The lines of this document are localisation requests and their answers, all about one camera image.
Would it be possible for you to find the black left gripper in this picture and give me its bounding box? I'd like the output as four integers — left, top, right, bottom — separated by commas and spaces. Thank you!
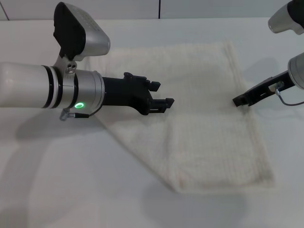
102, 72, 176, 116

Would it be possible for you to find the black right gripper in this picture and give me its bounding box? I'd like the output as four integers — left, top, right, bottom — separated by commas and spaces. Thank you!
232, 70, 294, 107

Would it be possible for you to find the white waffle-weave towel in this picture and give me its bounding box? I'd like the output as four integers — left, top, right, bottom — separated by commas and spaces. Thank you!
89, 40, 276, 195

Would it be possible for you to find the grey right gripper cable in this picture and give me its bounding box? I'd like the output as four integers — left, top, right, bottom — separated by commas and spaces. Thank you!
275, 87, 304, 106

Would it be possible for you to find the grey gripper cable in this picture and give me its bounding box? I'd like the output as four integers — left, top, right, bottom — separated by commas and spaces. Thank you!
275, 87, 304, 106
59, 108, 102, 122

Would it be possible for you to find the grey left gripper cable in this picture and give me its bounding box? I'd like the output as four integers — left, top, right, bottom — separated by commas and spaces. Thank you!
59, 108, 102, 122

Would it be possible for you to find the right wrist camera housing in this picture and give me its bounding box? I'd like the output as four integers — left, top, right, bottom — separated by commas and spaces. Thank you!
267, 0, 304, 35

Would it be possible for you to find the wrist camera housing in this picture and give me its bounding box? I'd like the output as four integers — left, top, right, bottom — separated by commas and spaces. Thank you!
53, 1, 111, 63
267, 0, 304, 35

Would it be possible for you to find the left wrist camera housing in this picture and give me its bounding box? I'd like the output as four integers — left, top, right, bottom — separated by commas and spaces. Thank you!
53, 1, 111, 63

